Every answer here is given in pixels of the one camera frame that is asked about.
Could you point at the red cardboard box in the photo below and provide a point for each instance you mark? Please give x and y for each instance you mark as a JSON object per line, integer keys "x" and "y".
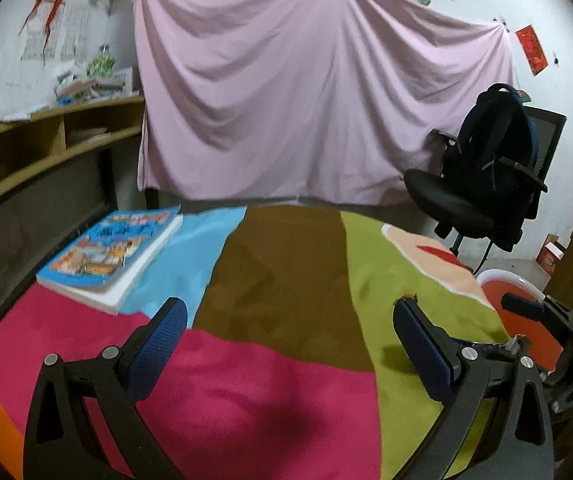
{"x": 550, "y": 255}

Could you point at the pile of papers on shelf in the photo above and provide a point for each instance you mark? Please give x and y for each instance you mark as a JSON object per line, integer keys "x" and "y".
{"x": 94, "y": 82}

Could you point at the red basin with white rim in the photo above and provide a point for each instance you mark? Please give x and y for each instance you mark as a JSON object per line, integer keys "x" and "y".
{"x": 526, "y": 332}

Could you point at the wooden shelf unit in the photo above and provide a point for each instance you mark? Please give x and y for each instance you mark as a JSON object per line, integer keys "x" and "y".
{"x": 41, "y": 145}

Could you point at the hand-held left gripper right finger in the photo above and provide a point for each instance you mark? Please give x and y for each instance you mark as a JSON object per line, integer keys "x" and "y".
{"x": 421, "y": 345}

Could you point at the black office chair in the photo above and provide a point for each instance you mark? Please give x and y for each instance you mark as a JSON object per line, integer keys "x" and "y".
{"x": 456, "y": 200}

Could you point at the colourful patchwork blanket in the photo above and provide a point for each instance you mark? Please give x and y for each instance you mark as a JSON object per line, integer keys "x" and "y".
{"x": 276, "y": 320}

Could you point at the red diamond wall poster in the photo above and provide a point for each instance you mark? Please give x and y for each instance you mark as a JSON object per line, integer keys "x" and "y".
{"x": 532, "y": 50}

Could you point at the blue cartoon book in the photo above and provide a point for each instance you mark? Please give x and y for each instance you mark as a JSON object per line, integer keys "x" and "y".
{"x": 111, "y": 255}

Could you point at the pink hanging sheet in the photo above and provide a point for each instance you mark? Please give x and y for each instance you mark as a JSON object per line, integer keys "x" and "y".
{"x": 316, "y": 95}

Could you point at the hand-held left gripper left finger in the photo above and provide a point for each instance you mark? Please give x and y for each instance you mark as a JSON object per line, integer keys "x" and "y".
{"x": 161, "y": 345}

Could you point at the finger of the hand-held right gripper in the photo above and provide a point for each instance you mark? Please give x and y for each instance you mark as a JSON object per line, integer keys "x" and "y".
{"x": 521, "y": 306}

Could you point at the dark blue backpack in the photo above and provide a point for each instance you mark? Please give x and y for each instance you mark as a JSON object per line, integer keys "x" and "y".
{"x": 496, "y": 160}

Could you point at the white printed wall sheets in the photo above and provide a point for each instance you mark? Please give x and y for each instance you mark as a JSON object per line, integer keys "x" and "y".
{"x": 66, "y": 35}

